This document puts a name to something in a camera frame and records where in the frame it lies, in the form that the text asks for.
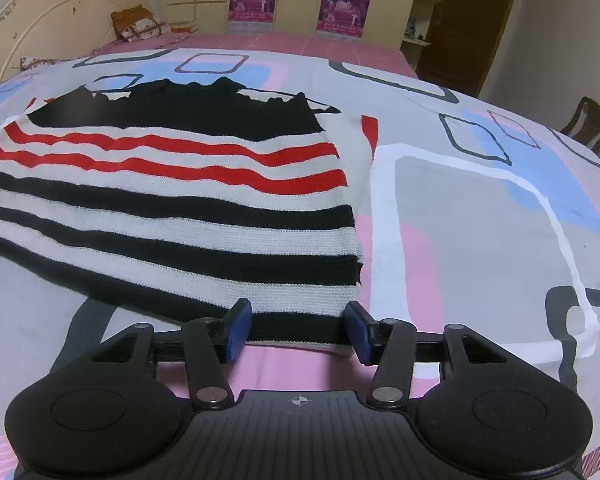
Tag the orange and white pillow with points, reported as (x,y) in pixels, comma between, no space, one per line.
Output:
(137,25)

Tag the small pale figurine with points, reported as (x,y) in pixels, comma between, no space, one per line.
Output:
(411,26)

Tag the small floral pillow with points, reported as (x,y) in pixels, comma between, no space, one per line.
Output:
(37,62)

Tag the patterned bed blanket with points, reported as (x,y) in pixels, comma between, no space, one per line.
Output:
(480,200)

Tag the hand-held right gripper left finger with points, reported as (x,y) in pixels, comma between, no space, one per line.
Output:
(239,330)

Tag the cream round headboard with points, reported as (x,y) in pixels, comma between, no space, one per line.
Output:
(55,15)

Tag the cream corner shelf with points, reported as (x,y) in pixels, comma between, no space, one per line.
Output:
(420,5)

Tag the striped knit sweater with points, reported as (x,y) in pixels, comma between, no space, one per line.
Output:
(180,210)

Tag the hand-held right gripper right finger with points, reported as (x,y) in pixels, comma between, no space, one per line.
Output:
(357,332)

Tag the pink bedsheet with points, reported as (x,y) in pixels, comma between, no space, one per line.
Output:
(300,45)

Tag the wooden chair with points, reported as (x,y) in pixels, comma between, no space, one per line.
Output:
(587,122)

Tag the brown wooden door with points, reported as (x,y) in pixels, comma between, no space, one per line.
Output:
(475,25)

